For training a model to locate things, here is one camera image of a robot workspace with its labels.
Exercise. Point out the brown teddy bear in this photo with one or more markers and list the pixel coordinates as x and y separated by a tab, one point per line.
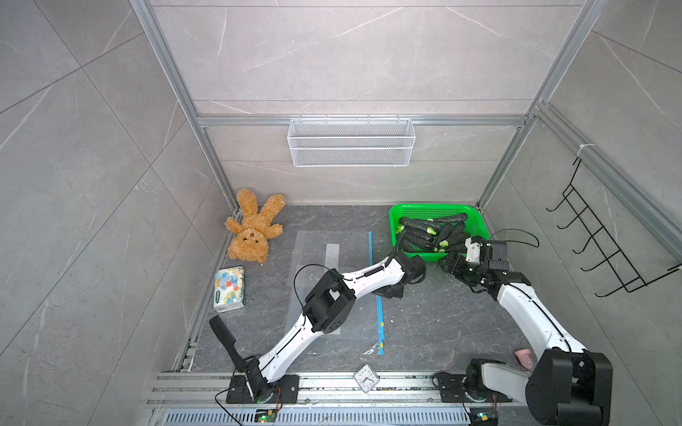
257	228

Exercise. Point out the green plastic basket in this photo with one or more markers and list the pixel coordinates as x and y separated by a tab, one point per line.
474	226

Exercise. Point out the colourful tissue pack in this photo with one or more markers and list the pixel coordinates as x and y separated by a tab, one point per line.
228	289

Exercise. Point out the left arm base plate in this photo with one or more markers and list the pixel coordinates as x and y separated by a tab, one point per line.
284	391

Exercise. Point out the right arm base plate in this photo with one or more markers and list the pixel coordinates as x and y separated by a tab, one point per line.
458	388

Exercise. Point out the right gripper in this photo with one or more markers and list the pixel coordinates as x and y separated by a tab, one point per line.
454	265

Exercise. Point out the clear zip-top bag blue zipper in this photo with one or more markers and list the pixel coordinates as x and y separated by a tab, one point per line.
361	333

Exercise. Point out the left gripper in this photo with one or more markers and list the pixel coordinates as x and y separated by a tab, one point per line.
386	295

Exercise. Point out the black wall hook rack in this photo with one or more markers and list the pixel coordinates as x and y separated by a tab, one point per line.
611	254

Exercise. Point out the white wire wall basket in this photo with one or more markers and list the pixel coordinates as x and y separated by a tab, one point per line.
326	142

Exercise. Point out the small white clock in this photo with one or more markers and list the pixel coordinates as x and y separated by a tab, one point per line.
366	378

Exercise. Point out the pink sand timer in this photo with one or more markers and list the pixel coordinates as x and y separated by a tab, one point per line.
525	358

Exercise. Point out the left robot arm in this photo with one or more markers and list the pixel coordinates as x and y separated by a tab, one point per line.
272	366

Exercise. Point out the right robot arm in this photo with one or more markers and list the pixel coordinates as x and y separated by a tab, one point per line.
569	385

